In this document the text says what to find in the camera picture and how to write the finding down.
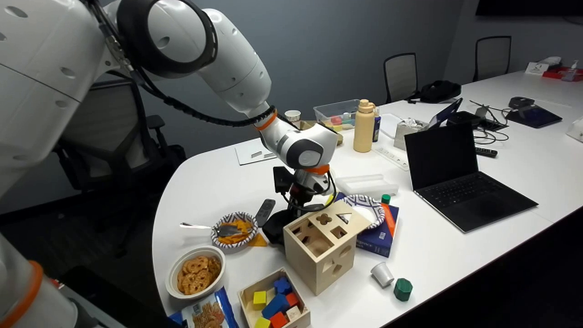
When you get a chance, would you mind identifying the grey remote control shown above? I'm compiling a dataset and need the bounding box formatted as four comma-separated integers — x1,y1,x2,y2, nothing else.
255,199,276,227

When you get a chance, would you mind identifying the wooden shape sorter box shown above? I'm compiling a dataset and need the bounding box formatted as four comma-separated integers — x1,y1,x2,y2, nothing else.
283,200,372,296

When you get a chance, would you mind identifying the white paper sheet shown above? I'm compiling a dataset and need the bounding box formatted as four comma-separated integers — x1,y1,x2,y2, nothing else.
235,138,279,166

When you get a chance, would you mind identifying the heap of orange chips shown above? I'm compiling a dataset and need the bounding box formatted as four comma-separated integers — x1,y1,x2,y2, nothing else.
218,220,254,245

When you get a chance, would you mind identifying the patterned paper plate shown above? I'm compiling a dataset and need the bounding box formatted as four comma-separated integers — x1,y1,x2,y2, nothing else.
341,194,386,230

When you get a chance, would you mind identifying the blue book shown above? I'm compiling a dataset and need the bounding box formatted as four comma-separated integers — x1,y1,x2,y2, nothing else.
334,192,400,258

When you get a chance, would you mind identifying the orange marker green cap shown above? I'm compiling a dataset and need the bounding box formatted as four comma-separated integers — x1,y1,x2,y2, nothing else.
381,194,397,238

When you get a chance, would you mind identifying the patterned paper bowl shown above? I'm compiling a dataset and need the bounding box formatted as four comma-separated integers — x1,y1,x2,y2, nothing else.
210,211,259,250

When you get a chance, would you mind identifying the clear plastic bin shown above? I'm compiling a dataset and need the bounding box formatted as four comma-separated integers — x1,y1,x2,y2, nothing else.
313,99,362,133

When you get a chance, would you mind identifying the tan water bottle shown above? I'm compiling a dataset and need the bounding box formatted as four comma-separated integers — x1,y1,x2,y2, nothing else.
353,99,376,154

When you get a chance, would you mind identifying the white power strip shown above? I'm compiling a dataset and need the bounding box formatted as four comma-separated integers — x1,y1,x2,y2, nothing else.
373,144,411,172

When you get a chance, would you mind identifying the metal spoon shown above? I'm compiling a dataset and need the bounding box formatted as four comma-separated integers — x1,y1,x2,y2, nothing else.
179,222,243,237

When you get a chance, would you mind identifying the wooden tray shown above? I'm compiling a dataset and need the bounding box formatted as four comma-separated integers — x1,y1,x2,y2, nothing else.
237,267,312,328

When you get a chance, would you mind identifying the small white cup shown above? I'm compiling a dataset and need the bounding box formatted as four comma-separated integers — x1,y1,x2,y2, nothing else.
370,261,395,288

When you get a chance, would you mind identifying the silver tissue box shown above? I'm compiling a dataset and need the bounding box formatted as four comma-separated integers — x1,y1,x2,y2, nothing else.
394,117,429,151

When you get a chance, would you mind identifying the heap of pretzels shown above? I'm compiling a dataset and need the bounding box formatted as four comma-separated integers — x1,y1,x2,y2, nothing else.
177,256,222,295

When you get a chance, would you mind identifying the blue snack bag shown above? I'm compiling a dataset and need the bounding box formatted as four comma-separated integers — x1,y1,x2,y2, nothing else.
168,287,240,328

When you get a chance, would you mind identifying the green block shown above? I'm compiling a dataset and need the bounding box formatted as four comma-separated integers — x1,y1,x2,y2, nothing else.
394,278,414,302

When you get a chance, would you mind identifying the white bowl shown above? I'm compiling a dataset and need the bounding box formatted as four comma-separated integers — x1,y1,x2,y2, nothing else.
165,246,226,300

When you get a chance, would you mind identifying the black laptop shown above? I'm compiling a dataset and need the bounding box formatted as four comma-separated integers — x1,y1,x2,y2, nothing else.
404,122,539,234

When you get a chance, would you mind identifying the blue tablet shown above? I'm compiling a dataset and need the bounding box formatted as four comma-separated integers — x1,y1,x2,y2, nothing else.
427,97,464,129

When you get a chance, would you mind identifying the black bag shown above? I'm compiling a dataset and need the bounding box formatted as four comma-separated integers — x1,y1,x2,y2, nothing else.
407,80,462,104

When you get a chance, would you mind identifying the black office chair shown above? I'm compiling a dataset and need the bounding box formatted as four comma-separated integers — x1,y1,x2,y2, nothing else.
54,78,188,258

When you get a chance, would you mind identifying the black tablet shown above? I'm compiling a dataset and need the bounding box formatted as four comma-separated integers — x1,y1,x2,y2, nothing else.
505,104,563,129

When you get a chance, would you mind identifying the white card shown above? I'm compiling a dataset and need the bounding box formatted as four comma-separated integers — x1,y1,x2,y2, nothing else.
524,61,550,76

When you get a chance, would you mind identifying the red tray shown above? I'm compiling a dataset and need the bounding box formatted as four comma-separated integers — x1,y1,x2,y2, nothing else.
542,66,583,83

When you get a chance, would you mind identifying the white box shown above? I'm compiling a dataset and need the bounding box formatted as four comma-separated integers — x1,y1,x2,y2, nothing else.
566,117,583,144

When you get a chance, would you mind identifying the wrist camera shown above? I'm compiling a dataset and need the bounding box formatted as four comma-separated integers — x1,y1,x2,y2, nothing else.
272,166,296,195

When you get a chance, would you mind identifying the black cable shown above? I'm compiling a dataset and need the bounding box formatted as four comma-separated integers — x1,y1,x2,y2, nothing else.
469,100,511,146

